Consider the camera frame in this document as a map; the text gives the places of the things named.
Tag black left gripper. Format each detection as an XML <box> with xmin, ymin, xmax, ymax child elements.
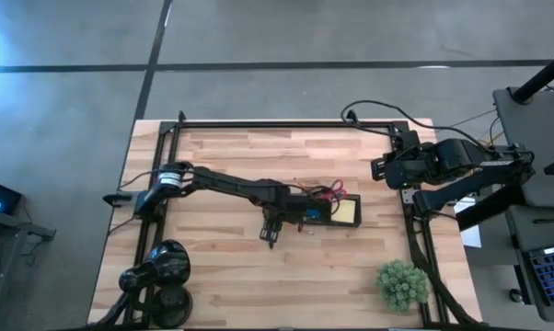
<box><xmin>257</xmin><ymin>182</ymin><xmax>291</xmax><ymax>250</ymax></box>

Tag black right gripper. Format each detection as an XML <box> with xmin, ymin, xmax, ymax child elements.
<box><xmin>370</xmin><ymin>143</ymin><xmax>438</xmax><ymax>190</ymax></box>

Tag yellow sticky note pad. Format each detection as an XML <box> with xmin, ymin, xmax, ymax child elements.
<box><xmin>334</xmin><ymin>198</ymin><xmax>357</xmax><ymax>224</ymax></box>

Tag red-handled scissors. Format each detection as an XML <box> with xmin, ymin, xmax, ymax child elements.
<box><xmin>319</xmin><ymin>178</ymin><xmax>349</xmax><ymax>204</ymax></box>

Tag black mesh desk organizer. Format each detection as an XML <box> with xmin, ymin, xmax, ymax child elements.
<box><xmin>298</xmin><ymin>192</ymin><xmax>363</xmax><ymax>229</ymax></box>

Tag black desk lamp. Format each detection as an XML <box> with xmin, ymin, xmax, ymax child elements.
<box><xmin>118</xmin><ymin>238</ymin><xmax>194</xmax><ymax>330</ymax></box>

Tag white paper sheet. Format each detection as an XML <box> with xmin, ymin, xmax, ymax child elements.
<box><xmin>454</xmin><ymin>196</ymin><xmax>483</xmax><ymax>249</ymax></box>

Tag small green potted plant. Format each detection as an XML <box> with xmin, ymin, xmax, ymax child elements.
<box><xmin>375</xmin><ymin>258</ymin><xmax>431</xmax><ymax>314</ymax></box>

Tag black side clamp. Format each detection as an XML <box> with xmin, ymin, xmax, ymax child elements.
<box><xmin>102</xmin><ymin>191</ymin><xmax>135</xmax><ymax>208</ymax></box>

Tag grey cart top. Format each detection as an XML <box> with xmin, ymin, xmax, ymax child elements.
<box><xmin>491</xmin><ymin>86</ymin><xmax>554</xmax><ymax>209</ymax></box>

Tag grey side desk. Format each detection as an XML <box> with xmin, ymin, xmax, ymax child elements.
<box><xmin>505</xmin><ymin>204</ymin><xmax>554</xmax><ymax>323</ymax></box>

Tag black pole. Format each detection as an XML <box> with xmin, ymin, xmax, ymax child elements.
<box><xmin>510</xmin><ymin>45</ymin><xmax>554</xmax><ymax>105</ymax></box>

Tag backlit keyboard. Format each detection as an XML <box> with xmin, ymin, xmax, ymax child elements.
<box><xmin>527</xmin><ymin>243</ymin><xmax>554</xmax><ymax>307</ymax></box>

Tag grey metal stand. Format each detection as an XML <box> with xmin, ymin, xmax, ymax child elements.
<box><xmin>0</xmin><ymin>206</ymin><xmax>57</xmax><ymax>323</ymax></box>

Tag black device with blue light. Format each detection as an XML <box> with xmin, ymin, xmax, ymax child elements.
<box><xmin>0</xmin><ymin>177</ymin><xmax>23</xmax><ymax>216</ymax></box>

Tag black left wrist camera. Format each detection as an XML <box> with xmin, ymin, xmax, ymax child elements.
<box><xmin>283</xmin><ymin>192</ymin><xmax>317</xmax><ymax>219</ymax></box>

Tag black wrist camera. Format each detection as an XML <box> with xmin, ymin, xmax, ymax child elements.
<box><xmin>393</xmin><ymin>130</ymin><xmax>421</xmax><ymax>151</ymax></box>
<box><xmin>283</xmin><ymin>192</ymin><xmax>317</xmax><ymax>219</ymax></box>

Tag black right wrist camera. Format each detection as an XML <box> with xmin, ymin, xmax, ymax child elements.
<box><xmin>393</xmin><ymin>130</ymin><xmax>421</xmax><ymax>151</ymax></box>

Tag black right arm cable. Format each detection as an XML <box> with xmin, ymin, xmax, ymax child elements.
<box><xmin>340</xmin><ymin>99</ymin><xmax>490</xmax><ymax>151</ymax></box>

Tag black aluminium table frame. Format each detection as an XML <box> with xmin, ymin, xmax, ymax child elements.
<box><xmin>90</xmin><ymin>109</ymin><xmax>483</xmax><ymax>330</ymax></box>

